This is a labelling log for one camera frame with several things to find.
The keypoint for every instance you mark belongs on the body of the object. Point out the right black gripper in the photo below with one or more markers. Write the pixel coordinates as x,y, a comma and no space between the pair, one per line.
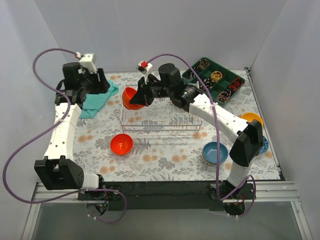
146,89

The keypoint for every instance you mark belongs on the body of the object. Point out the white wire dish rack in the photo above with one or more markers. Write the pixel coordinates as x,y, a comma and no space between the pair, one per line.
160,117

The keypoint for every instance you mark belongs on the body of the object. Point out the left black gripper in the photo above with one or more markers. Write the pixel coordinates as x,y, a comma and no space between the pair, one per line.
100,81

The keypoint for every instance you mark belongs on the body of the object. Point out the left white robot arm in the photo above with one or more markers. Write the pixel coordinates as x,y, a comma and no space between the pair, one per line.
57,170

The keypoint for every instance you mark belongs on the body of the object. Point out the pink black rolled sock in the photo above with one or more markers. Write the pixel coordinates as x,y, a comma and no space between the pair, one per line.
224,96

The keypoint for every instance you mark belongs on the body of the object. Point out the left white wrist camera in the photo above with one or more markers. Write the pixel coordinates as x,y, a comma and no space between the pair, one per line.
87,61

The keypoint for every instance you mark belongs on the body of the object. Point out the grey black folded sock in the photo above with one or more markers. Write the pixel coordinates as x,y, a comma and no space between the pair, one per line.
191,76

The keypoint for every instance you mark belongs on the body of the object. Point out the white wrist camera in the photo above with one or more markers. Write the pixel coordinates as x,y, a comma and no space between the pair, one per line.
87,61
145,68

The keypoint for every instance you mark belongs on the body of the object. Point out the brown patterned rolled sock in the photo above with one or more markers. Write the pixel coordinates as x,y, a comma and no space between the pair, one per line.
202,64

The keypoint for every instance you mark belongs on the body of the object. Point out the teal cloth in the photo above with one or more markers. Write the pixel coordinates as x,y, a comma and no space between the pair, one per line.
95,102

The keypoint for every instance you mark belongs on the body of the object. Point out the green divided organizer tray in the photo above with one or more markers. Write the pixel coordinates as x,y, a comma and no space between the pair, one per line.
222,85

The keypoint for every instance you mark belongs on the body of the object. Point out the aluminium frame rail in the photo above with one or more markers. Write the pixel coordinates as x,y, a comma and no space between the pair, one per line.
265,191

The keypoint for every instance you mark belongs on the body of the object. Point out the red orange bowl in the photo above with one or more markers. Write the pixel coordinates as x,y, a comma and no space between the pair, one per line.
121,144
127,95

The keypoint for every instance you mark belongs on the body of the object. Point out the red black rolled sock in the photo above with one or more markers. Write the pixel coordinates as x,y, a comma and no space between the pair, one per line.
235,84

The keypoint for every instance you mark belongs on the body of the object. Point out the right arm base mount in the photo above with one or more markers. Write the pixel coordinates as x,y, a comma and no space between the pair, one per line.
237,201

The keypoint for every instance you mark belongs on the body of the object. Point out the blue ceramic bowl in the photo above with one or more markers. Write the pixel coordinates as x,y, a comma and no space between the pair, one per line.
210,152

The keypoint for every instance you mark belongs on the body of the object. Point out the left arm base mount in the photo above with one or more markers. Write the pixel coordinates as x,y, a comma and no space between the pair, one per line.
97,202

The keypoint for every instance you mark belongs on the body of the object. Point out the orange yellow bowl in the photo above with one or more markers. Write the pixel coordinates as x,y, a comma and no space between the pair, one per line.
250,116

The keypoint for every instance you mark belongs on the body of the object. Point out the blue white patterned bowl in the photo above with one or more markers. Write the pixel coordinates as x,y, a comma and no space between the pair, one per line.
265,146

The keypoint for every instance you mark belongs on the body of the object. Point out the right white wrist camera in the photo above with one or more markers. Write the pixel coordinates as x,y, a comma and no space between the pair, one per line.
145,68

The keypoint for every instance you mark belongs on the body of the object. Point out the black white rolled sock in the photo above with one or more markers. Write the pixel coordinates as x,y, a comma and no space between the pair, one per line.
209,83

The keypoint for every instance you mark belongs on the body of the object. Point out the yellow rolled sock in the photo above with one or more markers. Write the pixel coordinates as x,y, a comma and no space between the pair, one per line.
216,76

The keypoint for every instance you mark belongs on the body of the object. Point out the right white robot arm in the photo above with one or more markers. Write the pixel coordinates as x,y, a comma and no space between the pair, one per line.
246,137

